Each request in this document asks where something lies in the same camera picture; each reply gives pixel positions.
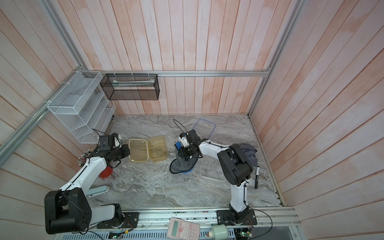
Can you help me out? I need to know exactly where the blue cloth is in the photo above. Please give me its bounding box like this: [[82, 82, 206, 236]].
[[170, 142, 199, 174]]

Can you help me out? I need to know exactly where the pale green tape roll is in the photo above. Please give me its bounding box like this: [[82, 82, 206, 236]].
[[207, 225, 229, 240]]

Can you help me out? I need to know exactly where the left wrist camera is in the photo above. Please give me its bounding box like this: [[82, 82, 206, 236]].
[[113, 133, 121, 145]]

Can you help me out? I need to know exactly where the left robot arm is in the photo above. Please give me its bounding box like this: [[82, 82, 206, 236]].
[[44, 133, 130, 235]]

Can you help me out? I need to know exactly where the red pencil cup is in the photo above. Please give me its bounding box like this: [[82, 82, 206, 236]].
[[77, 149, 113, 179]]

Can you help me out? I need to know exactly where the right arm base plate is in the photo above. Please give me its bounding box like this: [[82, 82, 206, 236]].
[[216, 209, 257, 226]]

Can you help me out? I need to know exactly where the black mesh basket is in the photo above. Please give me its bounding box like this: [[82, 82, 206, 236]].
[[101, 73, 160, 101]]

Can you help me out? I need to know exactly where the black white marker pen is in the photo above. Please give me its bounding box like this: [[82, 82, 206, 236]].
[[254, 166, 260, 189]]

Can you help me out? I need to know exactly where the pink calculator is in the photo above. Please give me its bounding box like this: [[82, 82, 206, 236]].
[[167, 218, 200, 240]]

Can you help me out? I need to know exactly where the yellow lunch box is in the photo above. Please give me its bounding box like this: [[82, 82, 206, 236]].
[[148, 136, 168, 162]]

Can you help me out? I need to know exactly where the light blue pencil case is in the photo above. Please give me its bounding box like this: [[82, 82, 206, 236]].
[[87, 186, 110, 198]]

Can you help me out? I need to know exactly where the grey cloth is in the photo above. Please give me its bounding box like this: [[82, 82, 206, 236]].
[[239, 144, 258, 167]]

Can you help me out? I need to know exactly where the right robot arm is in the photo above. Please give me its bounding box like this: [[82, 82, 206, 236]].
[[178, 130, 257, 226]]

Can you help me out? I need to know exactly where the clear lunch box blue rim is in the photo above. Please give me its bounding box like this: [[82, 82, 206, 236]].
[[200, 156, 225, 182]]

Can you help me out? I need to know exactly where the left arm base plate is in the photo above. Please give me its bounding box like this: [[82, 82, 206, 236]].
[[97, 212, 139, 229]]

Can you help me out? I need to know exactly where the white wire mesh shelf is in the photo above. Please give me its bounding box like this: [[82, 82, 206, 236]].
[[48, 71, 116, 145]]

